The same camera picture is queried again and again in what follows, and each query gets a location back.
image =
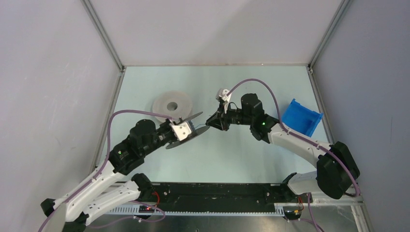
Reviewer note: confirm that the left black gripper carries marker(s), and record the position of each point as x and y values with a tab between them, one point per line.
167	123

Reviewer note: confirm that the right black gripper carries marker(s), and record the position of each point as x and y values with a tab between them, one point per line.
216	121

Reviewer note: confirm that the black cable spool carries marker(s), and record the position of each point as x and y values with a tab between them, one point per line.
197	131

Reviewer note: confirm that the white cable spool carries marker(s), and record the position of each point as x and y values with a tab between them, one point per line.
176	104

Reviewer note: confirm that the blue plastic bin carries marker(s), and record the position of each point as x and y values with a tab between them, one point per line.
301	119

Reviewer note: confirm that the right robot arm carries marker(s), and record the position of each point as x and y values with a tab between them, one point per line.
336	169

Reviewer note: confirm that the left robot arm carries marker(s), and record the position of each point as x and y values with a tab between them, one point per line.
88	201

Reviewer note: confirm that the left controller board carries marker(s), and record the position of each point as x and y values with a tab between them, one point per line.
146	209

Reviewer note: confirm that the controller board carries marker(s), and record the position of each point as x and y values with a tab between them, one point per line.
146	209
292	215

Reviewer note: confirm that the right controller board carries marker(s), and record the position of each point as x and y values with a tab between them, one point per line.
292	215

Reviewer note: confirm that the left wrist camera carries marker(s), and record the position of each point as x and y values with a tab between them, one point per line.
183	130

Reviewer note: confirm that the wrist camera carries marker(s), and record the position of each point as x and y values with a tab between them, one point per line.
183	130
223	95

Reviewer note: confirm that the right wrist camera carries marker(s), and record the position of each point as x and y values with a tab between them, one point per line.
223	95

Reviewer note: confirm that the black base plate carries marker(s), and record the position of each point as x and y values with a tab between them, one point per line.
220	197

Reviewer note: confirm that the white slotted cable duct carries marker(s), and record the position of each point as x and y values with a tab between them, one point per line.
132	210

